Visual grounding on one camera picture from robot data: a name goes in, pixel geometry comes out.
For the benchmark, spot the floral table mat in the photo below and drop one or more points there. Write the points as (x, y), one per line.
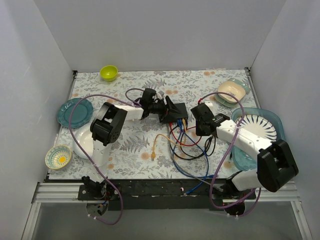
(142, 150)

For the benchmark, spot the teal scalloped plate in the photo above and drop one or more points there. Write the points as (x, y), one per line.
(81, 115)

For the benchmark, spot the aluminium frame rail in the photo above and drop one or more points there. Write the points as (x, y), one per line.
(68, 193)

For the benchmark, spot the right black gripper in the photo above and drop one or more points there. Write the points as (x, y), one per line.
(200, 116)

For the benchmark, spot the teal plastic tub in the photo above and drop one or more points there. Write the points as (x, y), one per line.
(241, 160)

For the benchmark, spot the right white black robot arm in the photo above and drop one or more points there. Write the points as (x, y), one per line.
(275, 162)

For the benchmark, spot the cream square bowl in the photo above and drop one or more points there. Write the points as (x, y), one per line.
(233, 89)

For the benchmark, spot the black network switch box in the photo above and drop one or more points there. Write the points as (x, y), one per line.
(174, 112)

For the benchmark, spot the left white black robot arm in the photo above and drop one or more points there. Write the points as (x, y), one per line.
(108, 123)

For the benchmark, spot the white blue striped plate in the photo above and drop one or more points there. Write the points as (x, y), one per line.
(259, 126)

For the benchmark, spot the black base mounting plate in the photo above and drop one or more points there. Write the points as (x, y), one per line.
(146, 194)

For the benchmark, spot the lime green bowl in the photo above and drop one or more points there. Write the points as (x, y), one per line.
(109, 73)

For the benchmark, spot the pale green square plate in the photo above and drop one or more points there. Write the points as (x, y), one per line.
(231, 105)

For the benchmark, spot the yellow teal patterned bowl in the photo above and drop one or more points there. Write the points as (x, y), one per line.
(58, 157)

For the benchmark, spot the white round plate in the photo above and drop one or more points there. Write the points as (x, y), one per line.
(84, 137)

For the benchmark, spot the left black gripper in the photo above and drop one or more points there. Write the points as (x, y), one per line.
(164, 109)

